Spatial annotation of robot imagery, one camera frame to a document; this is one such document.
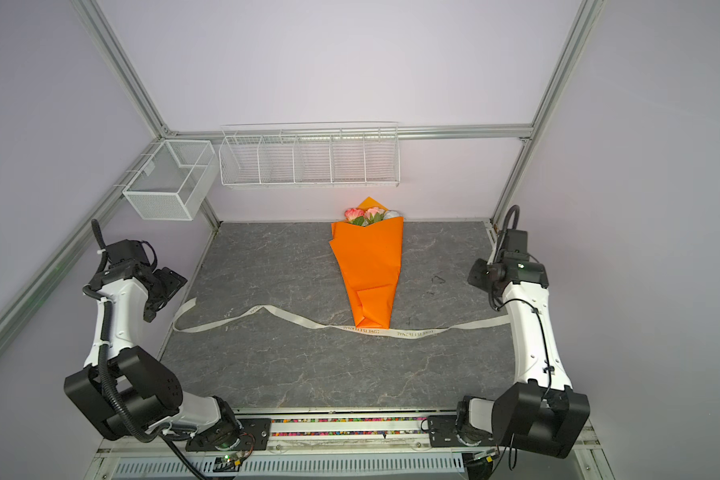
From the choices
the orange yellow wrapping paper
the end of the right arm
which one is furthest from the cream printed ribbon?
the end of the right arm

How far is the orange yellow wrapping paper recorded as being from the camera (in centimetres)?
94

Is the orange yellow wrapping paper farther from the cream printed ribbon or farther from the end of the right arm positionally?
the end of the right arm
